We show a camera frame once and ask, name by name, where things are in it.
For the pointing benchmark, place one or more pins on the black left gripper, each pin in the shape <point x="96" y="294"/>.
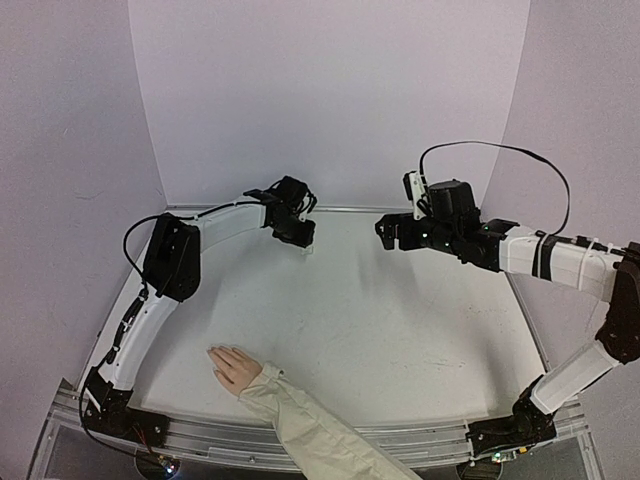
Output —
<point x="304" y="241"/>

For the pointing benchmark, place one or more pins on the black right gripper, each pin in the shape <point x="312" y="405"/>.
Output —
<point x="398" y="231"/>

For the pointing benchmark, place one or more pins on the clear nail polish bottle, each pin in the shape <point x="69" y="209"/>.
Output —
<point x="307" y="249"/>

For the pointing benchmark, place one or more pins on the beige sleeved forearm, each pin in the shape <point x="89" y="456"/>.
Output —
<point x="321" y="444"/>

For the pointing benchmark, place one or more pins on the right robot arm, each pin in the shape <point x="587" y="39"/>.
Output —
<point x="445" y="218"/>

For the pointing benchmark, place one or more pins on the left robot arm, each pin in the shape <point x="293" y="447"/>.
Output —
<point x="169" y="274"/>

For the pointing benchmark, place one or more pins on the mannequin hand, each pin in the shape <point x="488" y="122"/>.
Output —
<point x="233" y="368"/>

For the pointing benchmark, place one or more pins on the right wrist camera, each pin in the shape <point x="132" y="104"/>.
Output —
<point x="417" y="194"/>

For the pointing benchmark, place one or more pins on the aluminium back table rail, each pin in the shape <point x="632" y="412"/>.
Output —
<point x="318" y="209"/>

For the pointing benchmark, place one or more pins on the aluminium front rail frame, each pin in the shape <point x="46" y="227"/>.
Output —
<point x="199" y="448"/>

